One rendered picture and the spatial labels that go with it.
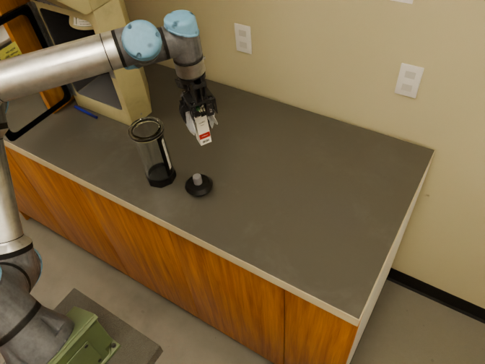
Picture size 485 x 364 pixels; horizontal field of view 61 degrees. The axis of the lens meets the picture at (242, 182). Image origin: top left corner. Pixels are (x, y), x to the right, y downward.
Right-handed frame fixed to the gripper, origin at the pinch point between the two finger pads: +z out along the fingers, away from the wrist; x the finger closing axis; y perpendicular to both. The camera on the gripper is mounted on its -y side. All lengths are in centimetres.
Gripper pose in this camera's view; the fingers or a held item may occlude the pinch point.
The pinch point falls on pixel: (201, 126)
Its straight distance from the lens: 124.1
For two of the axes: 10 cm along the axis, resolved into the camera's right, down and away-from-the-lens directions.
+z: 0.9, 6.5, 7.6
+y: 4.4, 6.5, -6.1
